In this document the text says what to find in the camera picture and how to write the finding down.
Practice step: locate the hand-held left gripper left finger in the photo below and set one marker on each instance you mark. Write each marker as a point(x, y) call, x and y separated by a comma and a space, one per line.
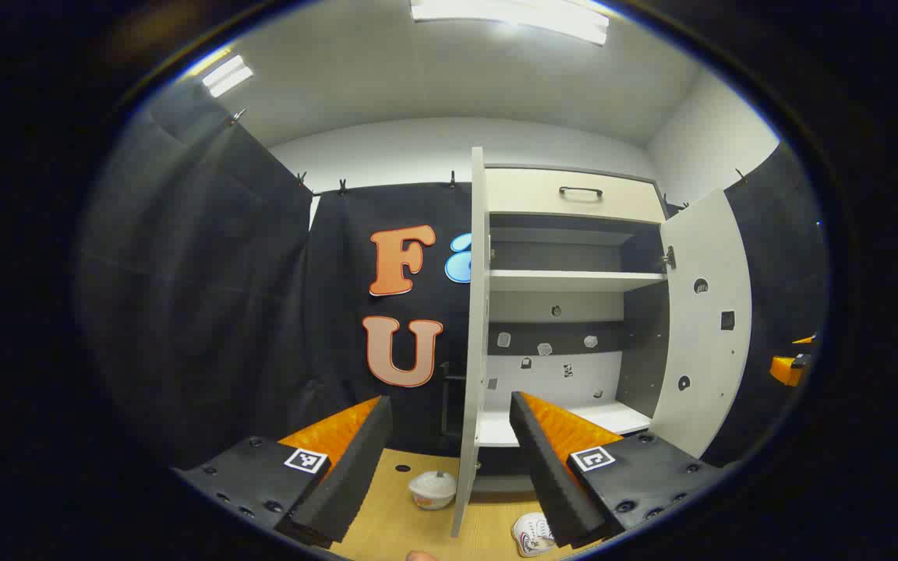
point(355, 475)

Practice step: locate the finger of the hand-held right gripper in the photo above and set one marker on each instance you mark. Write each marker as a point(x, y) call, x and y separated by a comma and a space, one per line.
point(806, 340)
point(790, 370)

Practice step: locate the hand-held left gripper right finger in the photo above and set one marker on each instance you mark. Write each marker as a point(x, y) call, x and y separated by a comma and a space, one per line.
point(550, 483)

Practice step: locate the white sneaker shoe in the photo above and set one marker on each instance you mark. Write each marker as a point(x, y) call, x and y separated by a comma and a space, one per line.
point(533, 536)

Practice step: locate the white grey shoe cabinet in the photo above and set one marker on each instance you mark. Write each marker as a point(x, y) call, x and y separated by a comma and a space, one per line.
point(574, 280)

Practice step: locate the white cabinet shelf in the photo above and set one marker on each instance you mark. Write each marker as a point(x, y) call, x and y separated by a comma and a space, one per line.
point(574, 280)

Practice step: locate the cream cabinet drawer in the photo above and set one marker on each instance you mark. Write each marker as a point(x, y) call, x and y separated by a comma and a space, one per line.
point(527, 195)

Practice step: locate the white lidded bowl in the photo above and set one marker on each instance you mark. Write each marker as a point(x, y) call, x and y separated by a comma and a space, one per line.
point(433, 491)

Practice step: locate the black backdrop cloth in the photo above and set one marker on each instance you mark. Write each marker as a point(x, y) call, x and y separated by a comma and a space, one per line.
point(223, 312)

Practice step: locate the small ceiling light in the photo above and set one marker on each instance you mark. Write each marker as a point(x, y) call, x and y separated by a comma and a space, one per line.
point(227, 75)

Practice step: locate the long ceiling light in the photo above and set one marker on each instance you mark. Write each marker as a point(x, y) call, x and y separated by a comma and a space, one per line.
point(511, 17)

